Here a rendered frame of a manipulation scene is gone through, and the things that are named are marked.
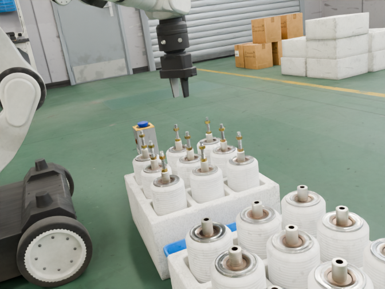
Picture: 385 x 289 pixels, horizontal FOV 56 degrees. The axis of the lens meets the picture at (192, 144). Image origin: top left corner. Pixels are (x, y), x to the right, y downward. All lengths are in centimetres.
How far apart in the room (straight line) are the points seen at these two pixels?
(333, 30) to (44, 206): 294
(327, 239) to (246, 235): 16
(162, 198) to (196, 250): 29
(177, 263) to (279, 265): 23
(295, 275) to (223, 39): 620
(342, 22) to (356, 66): 44
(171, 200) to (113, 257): 32
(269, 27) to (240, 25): 214
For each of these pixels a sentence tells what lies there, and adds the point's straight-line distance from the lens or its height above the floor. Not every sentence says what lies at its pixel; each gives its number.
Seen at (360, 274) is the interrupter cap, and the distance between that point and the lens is 65.
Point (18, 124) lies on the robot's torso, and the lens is 118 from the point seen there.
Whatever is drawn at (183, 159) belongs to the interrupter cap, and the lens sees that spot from 115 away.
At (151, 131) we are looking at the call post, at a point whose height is 30.
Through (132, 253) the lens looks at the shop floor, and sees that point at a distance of 121.
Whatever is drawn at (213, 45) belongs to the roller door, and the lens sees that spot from 665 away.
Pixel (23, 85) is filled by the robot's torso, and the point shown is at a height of 55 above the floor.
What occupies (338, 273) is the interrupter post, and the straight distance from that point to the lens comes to 63.
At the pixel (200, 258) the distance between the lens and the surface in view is 74.
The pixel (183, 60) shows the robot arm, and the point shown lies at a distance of 105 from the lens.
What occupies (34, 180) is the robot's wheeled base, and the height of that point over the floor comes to 19.
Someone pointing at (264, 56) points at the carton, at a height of 14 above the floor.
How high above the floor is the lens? 65
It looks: 18 degrees down
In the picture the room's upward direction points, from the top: 8 degrees counter-clockwise
